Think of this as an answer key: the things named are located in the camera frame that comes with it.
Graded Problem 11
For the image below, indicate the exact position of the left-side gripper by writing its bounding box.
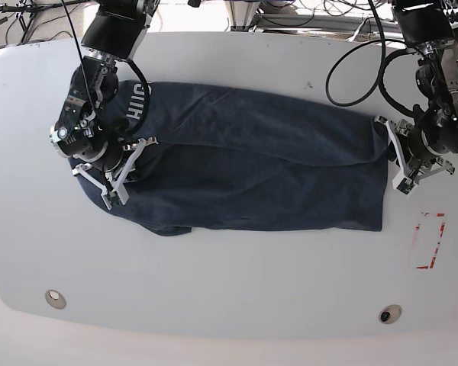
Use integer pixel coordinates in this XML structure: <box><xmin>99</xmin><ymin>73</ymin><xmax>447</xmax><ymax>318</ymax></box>
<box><xmin>374</xmin><ymin>116</ymin><xmax>455</xmax><ymax>191</ymax></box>

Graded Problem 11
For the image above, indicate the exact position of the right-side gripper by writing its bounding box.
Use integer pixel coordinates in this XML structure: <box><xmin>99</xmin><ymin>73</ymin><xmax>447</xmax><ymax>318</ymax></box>
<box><xmin>72</xmin><ymin>136</ymin><xmax>158</xmax><ymax>197</ymax></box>

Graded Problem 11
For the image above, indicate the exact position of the dark blue T-shirt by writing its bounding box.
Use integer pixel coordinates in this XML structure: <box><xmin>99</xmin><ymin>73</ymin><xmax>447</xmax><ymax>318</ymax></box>
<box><xmin>68</xmin><ymin>70</ymin><xmax>391</xmax><ymax>238</ymax></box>

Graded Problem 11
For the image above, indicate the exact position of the left-side robot arm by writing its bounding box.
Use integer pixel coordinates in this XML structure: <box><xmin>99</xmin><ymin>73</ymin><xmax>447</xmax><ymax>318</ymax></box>
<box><xmin>375</xmin><ymin>1</ymin><xmax>458</xmax><ymax>194</ymax></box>

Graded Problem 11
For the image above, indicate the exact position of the right-side robot arm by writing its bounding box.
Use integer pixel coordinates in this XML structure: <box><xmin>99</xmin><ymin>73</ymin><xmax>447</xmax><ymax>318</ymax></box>
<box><xmin>50</xmin><ymin>1</ymin><xmax>159</xmax><ymax>209</ymax></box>

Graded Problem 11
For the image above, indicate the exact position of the red tape rectangle marking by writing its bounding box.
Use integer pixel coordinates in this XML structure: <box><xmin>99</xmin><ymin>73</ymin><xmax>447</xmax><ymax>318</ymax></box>
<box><xmin>411</xmin><ymin>212</ymin><xmax>446</xmax><ymax>270</ymax></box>

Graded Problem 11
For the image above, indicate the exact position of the left table grommet hole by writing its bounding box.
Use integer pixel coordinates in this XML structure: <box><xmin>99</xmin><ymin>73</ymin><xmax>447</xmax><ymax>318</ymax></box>
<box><xmin>45</xmin><ymin>290</ymin><xmax>66</xmax><ymax>310</ymax></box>

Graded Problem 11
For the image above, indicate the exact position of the table grommet hole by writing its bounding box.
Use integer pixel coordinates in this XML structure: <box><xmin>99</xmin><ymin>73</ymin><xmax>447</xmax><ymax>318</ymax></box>
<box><xmin>379</xmin><ymin>304</ymin><xmax>402</xmax><ymax>325</ymax></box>
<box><xmin>45</xmin><ymin>290</ymin><xmax>66</xmax><ymax>310</ymax></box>

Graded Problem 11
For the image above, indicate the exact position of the right table grommet hole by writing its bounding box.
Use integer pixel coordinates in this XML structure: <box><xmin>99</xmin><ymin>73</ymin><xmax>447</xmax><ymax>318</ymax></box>
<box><xmin>379</xmin><ymin>304</ymin><xmax>402</xmax><ymax>325</ymax></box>

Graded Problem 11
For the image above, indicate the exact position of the black tripod stand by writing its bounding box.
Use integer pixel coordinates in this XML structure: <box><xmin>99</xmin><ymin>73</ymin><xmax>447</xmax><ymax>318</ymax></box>
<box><xmin>0</xmin><ymin>1</ymin><xmax>92</xmax><ymax>45</ymax></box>

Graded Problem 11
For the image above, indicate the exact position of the right-side wrist camera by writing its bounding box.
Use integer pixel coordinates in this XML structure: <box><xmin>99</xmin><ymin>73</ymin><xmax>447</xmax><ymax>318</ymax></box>
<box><xmin>101</xmin><ymin>191</ymin><xmax>129</xmax><ymax>210</ymax></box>

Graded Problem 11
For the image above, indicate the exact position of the left-side wrist camera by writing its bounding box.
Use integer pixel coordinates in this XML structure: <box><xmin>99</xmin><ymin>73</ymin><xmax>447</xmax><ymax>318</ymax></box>
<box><xmin>397</xmin><ymin>178</ymin><xmax>416</xmax><ymax>195</ymax></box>

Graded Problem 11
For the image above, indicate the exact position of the right-side arm black cable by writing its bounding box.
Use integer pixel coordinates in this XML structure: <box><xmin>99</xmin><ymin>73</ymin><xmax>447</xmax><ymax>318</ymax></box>
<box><xmin>98</xmin><ymin>60</ymin><xmax>152</xmax><ymax>140</ymax></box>

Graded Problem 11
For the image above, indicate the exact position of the metal frame post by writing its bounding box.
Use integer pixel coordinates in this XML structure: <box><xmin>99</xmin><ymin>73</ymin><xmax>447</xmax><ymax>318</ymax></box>
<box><xmin>224</xmin><ymin>1</ymin><xmax>260</xmax><ymax>32</ymax></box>

